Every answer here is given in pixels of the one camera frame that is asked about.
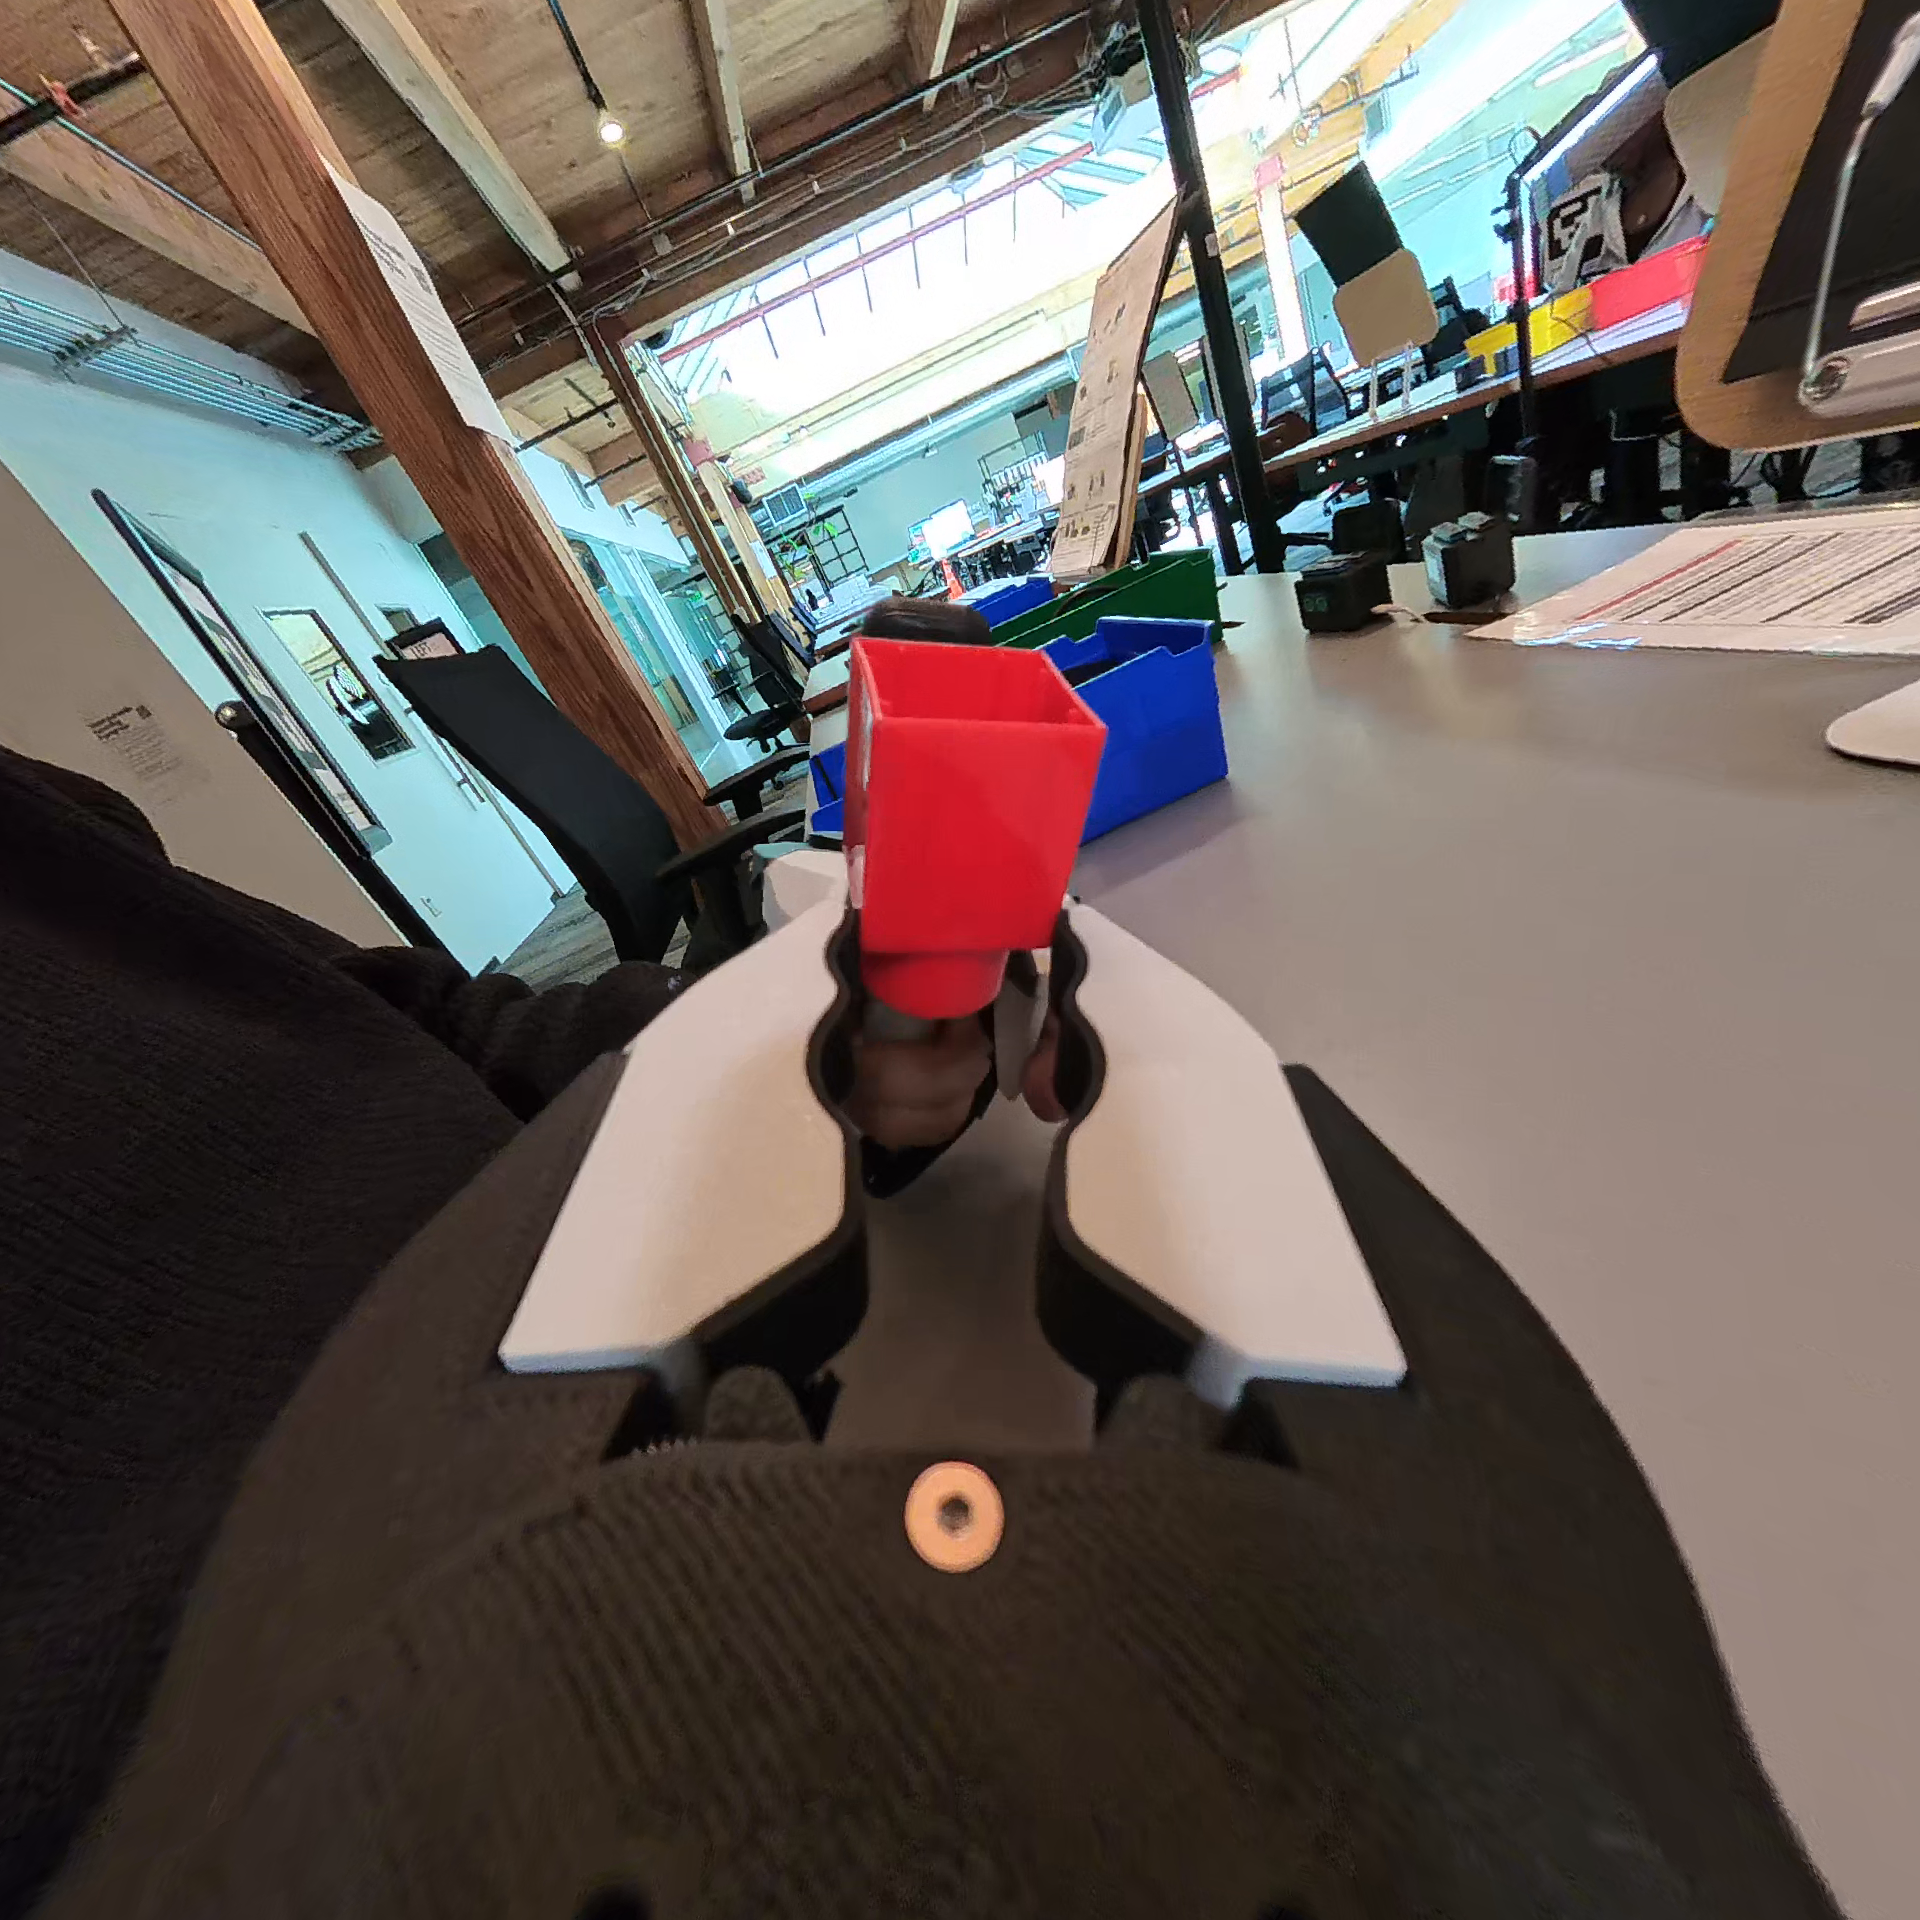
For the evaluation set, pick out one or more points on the red toy block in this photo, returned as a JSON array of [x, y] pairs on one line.
[[975, 809]]

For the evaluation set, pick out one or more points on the black office chair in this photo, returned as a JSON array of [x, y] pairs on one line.
[[764, 691], [556, 780]]

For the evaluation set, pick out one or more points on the cardboard sheet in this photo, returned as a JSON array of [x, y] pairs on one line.
[[1119, 389]]

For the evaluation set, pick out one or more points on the small yellow bin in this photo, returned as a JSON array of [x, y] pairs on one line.
[[1531, 339]]

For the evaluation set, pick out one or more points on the person's left forearm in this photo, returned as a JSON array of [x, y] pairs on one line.
[[224, 1125]]

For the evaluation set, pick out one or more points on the printed paper sheet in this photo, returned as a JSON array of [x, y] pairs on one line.
[[1725, 593]]

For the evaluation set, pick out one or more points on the person's left hand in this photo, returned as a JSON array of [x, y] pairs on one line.
[[923, 1096]]

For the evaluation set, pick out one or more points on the black charger block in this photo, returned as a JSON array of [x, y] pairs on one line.
[[1343, 593]]

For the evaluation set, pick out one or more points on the blue storage bin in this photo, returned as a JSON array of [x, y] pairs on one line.
[[1008, 603], [1156, 733]]

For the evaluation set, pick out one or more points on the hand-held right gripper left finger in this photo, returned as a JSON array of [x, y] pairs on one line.
[[692, 1184]]

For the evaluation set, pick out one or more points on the dark background desk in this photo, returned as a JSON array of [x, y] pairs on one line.
[[1349, 434]]

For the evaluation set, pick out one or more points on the paper note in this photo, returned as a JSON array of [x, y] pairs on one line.
[[428, 316]]

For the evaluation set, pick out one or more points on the framed tag poster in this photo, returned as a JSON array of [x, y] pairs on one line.
[[254, 704]]

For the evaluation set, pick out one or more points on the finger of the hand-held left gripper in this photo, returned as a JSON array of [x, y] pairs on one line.
[[1022, 1035], [808, 887]]

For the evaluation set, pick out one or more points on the small tag poster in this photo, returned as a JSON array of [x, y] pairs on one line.
[[1587, 233]]

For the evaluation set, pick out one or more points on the green storage bin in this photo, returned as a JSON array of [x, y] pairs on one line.
[[1142, 593]]

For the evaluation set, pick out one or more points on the red bin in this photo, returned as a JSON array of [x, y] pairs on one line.
[[1651, 283]]

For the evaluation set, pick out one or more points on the dark grey battery block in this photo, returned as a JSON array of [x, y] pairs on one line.
[[1469, 563]]

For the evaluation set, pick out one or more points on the small wall notice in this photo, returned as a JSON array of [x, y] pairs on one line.
[[133, 743]]

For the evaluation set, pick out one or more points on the wooden pillar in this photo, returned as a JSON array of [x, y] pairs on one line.
[[421, 451]]

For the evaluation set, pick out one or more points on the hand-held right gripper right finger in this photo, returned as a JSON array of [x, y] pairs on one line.
[[1231, 1201]]

